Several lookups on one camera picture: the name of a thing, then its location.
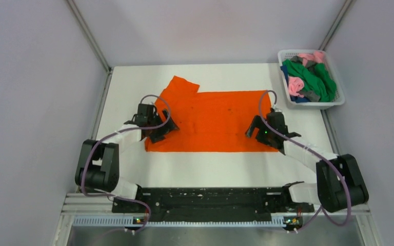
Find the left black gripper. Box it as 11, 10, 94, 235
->
148, 109, 179, 144

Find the orange t-shirt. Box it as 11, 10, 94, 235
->
145, 76, 276, 152

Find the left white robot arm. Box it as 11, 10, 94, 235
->
75, 103, 179, 212

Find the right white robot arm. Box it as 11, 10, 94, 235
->
245, 110, 369, 213

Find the blue t-shirt in basket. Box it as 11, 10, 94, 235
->
280, 65, 311, 103

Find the pink t-shirt in basket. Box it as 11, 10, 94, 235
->
284, 51, 327, 102

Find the grey t-shirt in basket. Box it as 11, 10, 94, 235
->
288, 56, 321, 103

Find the green t-shirt in basket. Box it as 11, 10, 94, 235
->
282, 59, 337, 103

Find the white plastic laundry basket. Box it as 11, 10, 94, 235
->
278, 49, 345, 110

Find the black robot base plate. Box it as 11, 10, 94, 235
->
112, 186, 314, 222

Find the grey slotted cable duct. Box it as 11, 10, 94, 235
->
72, 215, 301, 228

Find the aluminium frame rail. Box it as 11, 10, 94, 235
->
61, 193, 371, 216

